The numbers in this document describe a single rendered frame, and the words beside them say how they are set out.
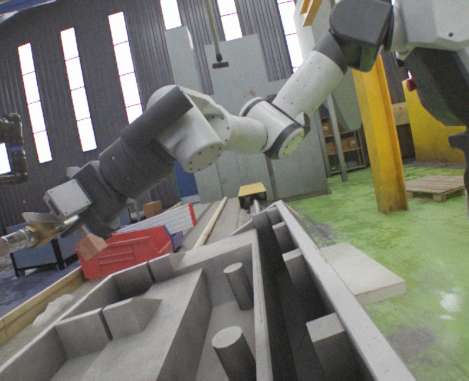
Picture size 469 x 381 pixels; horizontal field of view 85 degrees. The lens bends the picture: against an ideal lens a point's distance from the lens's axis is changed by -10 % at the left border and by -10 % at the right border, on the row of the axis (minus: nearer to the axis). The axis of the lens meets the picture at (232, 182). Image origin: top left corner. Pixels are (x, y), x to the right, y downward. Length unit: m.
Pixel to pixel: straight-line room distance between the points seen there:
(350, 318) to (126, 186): 0.32
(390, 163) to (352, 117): 4.35
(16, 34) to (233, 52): 9.14
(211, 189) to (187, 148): 5.74
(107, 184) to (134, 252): 0.75
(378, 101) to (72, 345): 4.10
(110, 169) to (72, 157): 11.19
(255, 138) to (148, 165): 0.22
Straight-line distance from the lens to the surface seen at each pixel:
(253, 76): 7.57
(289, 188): 6.15
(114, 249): 1.18
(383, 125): 4.19
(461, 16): 0.63
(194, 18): 10.96
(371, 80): 4.23
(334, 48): 0.64
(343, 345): 0.19
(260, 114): 0.60
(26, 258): 5.61
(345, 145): 9.72
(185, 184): 9.85
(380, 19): 0.66
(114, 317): 0.40
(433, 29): 0.62
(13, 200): 13.37
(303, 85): 0.62
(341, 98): 8.17
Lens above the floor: 1.10
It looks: 4 degrees down
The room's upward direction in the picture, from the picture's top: 12 degrees counter-clockwise
